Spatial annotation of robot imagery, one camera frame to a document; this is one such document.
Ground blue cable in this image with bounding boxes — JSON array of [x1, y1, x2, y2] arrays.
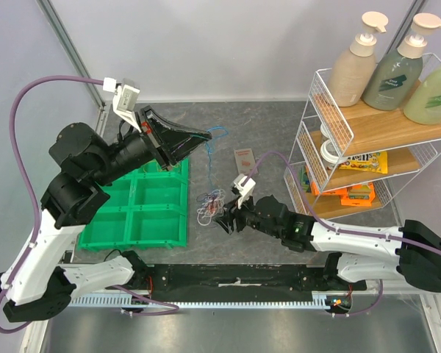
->
[[190, 126, 229, 196]]

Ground beige pump bottle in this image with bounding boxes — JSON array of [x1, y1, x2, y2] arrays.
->
[[327, 11, 389, 107]]

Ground grey-green pump bottle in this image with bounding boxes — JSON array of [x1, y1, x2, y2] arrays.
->
[[361, 13, 441, 111]]

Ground green divided plastic bin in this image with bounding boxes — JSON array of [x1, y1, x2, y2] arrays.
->
[[77, 159, 190, 252]]

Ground purple left arm hose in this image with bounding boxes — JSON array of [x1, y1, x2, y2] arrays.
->
[[0, 75, 181, 334]]

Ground orange cable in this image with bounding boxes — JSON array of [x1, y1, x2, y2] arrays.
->
[[200, 198, 223, 216]]

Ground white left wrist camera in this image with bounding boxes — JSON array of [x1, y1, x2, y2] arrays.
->
[[103, 77, 141, 132]]

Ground green snack box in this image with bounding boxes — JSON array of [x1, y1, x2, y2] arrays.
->
[[298, 165, 311, 193]]

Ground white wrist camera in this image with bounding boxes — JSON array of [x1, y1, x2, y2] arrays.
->
[[103, 77, 141, 132], [231, 174, 256, 209]]

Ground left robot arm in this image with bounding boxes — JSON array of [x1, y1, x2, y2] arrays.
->
[[0, 107, 212, 330]]

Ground white wire shelf rack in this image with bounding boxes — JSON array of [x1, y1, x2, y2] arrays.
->
[[284, 68, 441, 218]]

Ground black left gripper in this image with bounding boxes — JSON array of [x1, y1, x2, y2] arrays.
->
[[91, 104, 213, 186]]

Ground light green pump bottle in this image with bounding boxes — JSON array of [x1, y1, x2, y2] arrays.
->
[[404, 66, 441, 125]]

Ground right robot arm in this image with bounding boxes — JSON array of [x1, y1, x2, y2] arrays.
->
[[214, 196, 441, 293]]

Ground white yogurt cup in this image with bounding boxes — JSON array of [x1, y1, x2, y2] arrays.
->
[[320, 124, 346, 165]]

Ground white cable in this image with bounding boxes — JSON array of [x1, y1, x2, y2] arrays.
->
[[196, 189, 225, 226]]

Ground yellow candy bag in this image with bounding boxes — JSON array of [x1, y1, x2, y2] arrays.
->
[[339, 151, 388, 174]]

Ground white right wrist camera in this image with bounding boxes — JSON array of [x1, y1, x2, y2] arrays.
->
[[231, 174, 256, 209]]

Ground orange snack packet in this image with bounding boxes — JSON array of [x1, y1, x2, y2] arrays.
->
[[306, 166, 379, 207]]

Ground aluminium slotted rail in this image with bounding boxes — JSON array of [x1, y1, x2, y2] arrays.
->
[[69, 291, 337, 310]]

